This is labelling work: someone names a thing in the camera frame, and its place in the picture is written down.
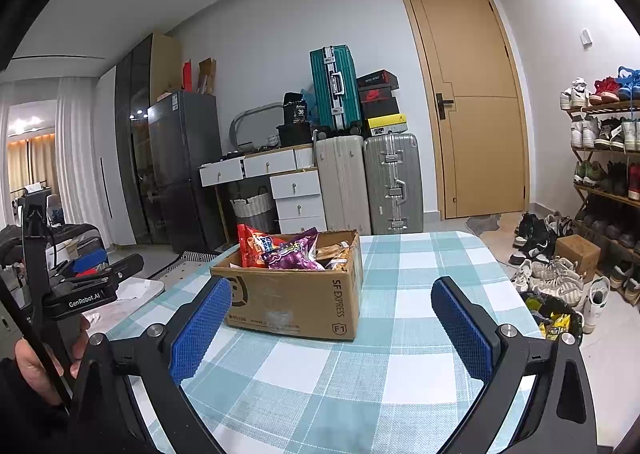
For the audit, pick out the silver suitcase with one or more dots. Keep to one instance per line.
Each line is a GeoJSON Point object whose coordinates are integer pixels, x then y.
{"type": "Point", "coordinates": [380, 184]}

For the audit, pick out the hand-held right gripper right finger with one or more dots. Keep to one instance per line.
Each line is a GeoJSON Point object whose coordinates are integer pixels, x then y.
{"type": "Point", "coordinates": [462, 329]}

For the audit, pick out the person's left hand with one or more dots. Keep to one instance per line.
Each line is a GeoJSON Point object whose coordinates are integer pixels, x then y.
{"type": "Point", "coordinates": [35, 364]}

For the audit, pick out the pile of sneakers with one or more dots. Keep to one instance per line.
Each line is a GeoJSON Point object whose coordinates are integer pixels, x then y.
{"type": "Point", "coordinates": [550, 279]}

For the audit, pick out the black yellow plastic bag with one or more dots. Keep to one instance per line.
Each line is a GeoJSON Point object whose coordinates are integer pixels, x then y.
{"type": "Point", "coordinates": [555, 319]}

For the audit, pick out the orange snack packet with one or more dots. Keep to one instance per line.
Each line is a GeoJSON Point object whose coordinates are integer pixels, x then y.
{"type": "Point", "coordinates": [337, 256]}

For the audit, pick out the teal suitcase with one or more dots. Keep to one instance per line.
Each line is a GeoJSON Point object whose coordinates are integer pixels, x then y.
{"type": "Point", "coordinates": [322, 89]}

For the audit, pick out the shoe rack with shoes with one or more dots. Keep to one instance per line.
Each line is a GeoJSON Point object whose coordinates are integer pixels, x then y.
{"type": "Point", "coordinates": [585, 174]}

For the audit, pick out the grey oval frame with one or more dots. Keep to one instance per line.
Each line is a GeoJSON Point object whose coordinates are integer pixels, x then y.
{"type": "Point", "coordinates": [250, 110]}

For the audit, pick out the grey door mat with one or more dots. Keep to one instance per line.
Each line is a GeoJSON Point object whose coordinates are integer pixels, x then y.
{"type": "Point", "coordinates": [482, 223]}

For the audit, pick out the woven laundry basket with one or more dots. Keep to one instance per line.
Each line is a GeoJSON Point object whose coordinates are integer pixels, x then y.
{"type": "Point", "coordinates": [252, 209]}

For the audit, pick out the plain black shoe box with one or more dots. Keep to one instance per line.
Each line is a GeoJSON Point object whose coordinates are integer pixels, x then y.
{"type": "Point", "coordinates": [380, 109]}

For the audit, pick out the wooden shoe rack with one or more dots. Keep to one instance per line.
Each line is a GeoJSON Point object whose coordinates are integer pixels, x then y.
{"type": "Point", "coordinates": [600, 107]}

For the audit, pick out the purple candy bag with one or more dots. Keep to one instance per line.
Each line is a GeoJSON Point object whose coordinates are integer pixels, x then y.
{"type": "Point", "coordinates": [295, 251]}

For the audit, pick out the black printed bag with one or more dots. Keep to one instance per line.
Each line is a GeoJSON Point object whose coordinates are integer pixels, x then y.
{"type": "Point", "coordinates": [294, 109]}

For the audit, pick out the brown paper bag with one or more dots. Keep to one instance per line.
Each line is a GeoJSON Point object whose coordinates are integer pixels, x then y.
{"type": "Point", "coordinates": [206, 76]}

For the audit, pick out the brown cardboard box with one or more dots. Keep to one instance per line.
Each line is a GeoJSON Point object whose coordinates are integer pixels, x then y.
{"type": "Point", "coordinates": [290, 299]}

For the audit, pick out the white crumpled paper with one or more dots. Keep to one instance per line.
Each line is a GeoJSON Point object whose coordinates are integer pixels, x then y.
{"type": "Point", "coordinates": [135, 289]}

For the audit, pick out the white marble side table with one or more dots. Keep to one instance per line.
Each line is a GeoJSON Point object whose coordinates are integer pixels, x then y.
{"type": "Point", "coordinates": [145, 286]}

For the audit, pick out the dark glass cabinet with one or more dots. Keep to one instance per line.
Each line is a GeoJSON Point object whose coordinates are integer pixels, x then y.
{"type": "Point", "coordinates": [130, 134]}

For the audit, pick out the person's left forearm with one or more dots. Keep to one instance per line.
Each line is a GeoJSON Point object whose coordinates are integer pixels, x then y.
{"type": "Point", "coordinates": [30, 419]}

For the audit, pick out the beige suitcase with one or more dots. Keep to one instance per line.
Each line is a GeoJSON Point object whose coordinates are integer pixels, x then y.
{"type": "Point", "coordinates": [342, 184]}

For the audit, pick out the grey refrigerator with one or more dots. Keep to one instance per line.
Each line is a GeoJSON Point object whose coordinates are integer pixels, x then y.
{"type": "Point", "coordinates": [185, 174]}

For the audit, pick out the tan wooden door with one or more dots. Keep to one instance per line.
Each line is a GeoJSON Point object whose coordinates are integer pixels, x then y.
{"type": "Point", "coordinates": [475, 134]}

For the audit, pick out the black storage box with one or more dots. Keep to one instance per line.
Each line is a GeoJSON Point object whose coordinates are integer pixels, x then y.
{"type": "Point", "coordinates": [294, 134]}

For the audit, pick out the patterned rug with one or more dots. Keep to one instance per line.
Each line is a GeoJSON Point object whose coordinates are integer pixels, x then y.
{"type": "Point", "coordinates": [200, 256]}

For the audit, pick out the red black shoe box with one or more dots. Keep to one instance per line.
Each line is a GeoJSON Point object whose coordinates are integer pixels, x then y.
{"type": "Point", "coordinates": [377, 96]}

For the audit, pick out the small white basket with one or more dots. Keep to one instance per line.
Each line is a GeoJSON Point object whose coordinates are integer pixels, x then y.
{"type": "Point", "coordinates": [273, 139]}

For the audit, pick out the black printed shoe box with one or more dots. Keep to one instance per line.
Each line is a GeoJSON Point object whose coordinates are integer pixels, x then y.
{"type": "Point", "coordinates": [376, 80]}

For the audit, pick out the tan tall cabinet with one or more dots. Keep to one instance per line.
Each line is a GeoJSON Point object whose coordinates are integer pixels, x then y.
{"type": "Point", "coordinates": [165, 64]}

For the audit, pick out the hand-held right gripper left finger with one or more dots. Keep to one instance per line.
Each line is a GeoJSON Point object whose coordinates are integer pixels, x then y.
{"type": "Point", "coordinates": [200, 329]}

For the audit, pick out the small cardboard box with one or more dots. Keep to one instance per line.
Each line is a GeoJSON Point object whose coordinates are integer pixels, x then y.
{"type": "Point", "coordinates": [577, 256]}

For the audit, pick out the red chips bag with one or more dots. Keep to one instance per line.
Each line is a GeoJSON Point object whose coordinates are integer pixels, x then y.
{"type": "Point", "coordinates": [252, 246]}

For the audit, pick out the white drawer desk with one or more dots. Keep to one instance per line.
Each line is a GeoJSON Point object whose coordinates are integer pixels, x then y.
{"type": "Point", "coordinates": [295, 184]}

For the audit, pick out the white wardrobe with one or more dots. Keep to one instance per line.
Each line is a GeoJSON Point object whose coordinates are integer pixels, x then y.
{"type": "Point", "coordinates": [117, 159]}

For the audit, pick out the red paper bag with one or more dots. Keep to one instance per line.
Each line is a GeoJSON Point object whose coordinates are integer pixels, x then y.
{"type": "Point", "coordinates": [186, 76]}

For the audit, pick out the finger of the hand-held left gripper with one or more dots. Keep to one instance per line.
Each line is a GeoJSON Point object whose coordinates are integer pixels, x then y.
{"type": "Point", "coordinates": [120, 269]}
{"type": "Point", "coordinates": [90, 261]}

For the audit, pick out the white curtain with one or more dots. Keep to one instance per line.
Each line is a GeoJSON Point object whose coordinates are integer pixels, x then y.
{"type": "Point", "coordinates": [80, 159]}

